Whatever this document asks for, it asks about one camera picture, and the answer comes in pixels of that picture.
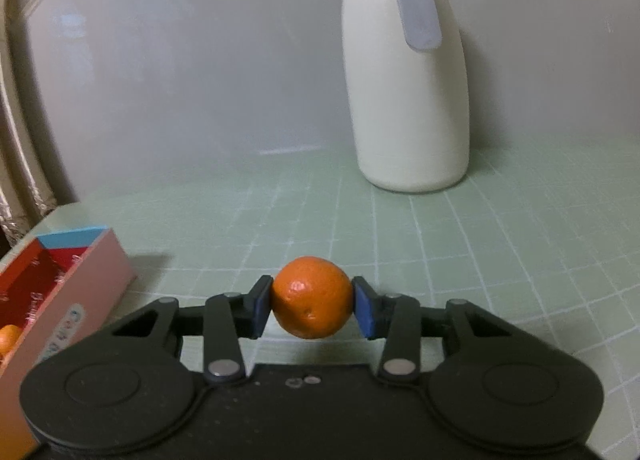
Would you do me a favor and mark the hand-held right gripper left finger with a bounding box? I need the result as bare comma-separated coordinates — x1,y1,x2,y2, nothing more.
112,275,275,386

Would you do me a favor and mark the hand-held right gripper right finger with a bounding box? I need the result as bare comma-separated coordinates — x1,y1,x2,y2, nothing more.
351,276,516,386

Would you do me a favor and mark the orange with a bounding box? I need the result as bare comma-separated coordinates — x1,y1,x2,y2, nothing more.
270,256,355,340
0,324,24,359

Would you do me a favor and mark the red cardboard box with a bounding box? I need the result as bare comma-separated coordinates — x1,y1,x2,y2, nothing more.
0,226,137,460

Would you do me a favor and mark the white thermos jug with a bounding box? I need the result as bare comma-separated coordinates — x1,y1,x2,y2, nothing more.
338,0,471,194

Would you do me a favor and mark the beige curtain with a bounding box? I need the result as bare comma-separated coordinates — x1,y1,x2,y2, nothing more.
0,0,57,247

